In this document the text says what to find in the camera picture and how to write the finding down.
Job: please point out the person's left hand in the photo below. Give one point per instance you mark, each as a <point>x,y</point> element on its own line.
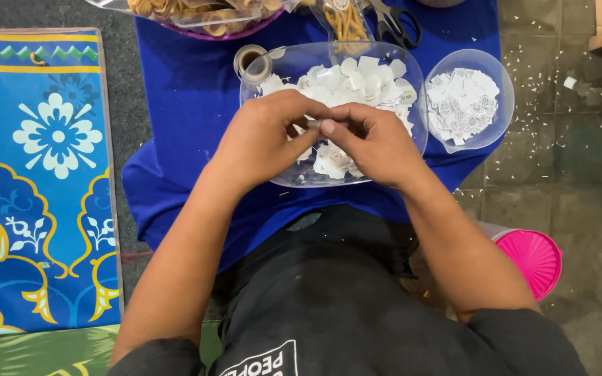
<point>259,141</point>

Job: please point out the clear bag of snack sticks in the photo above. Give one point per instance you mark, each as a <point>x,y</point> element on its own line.
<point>345,23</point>

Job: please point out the person's black shirt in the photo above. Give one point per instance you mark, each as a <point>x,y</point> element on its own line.
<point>332,303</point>

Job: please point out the heap of printed paper slips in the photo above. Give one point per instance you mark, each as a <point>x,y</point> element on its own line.
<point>460,107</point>

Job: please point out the blue cloth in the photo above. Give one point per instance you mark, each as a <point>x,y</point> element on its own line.
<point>191,104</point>

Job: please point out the blue floral mat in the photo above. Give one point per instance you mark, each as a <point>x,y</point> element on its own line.
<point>45,183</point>

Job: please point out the white paper scrap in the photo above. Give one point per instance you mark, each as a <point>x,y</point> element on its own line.
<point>570,82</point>

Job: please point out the clear jar with pink lid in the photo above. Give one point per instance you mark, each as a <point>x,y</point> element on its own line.
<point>533,261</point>

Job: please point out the purple rimmed bowl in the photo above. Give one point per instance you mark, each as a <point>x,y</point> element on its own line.
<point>217,35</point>

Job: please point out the small clear plastic bowl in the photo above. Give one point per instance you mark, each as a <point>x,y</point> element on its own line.
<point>502,89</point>

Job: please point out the green leaf pattern mat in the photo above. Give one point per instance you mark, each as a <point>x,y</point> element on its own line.
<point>34,352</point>

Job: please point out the pile of round white stickers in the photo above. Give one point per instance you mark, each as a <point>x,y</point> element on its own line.
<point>363,83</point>

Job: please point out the clear tape roll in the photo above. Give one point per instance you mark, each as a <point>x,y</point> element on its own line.
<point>251,62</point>

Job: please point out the person's right hand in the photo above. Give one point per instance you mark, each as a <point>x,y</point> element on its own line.
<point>384,149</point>

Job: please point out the large clear plastic container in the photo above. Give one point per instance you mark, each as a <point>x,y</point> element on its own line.
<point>290,68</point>

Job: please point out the white sticker piece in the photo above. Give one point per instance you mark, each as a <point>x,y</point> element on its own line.
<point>313,124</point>

